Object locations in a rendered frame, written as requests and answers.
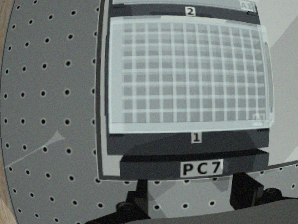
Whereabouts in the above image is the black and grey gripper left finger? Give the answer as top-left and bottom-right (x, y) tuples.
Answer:
(85, 179), (151, 224)

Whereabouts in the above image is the grey well plate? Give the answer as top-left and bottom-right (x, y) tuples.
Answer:
(112, 0), (259, 13)

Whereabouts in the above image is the white well plate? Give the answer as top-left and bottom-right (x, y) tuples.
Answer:
(108, 15), (274, 134)

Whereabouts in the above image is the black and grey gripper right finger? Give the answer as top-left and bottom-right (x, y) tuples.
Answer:
(230, 172), (298, 210)

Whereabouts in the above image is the dark grey plate carrier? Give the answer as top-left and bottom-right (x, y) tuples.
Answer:
(104, 0), (270, 179)

